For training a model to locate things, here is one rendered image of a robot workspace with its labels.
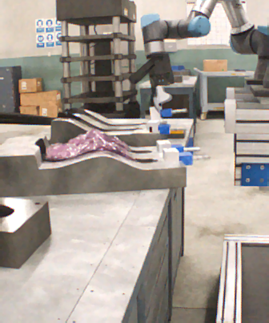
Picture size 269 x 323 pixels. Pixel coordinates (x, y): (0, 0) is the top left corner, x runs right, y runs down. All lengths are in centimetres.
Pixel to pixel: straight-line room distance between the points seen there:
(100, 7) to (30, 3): 350
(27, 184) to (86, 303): 51
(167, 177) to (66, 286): 50
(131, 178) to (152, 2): 711
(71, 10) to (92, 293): 512
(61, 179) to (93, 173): 8
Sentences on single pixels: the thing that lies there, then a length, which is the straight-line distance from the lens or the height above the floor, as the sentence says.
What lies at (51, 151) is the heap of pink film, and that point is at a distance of 111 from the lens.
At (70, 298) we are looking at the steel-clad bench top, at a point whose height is 80.
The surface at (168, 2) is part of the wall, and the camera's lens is 798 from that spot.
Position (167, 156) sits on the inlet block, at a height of 87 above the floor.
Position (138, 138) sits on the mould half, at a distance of 132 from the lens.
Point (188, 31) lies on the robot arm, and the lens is 144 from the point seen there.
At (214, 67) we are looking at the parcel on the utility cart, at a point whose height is 94.
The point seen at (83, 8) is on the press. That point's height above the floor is 185.
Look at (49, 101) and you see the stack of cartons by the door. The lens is 813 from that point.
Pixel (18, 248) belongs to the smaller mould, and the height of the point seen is 84.
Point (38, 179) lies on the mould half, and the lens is 102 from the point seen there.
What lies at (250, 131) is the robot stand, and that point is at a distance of 122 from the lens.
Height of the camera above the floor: 113
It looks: 12 degrees down
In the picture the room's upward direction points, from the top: 2 degrees counter-clockwise
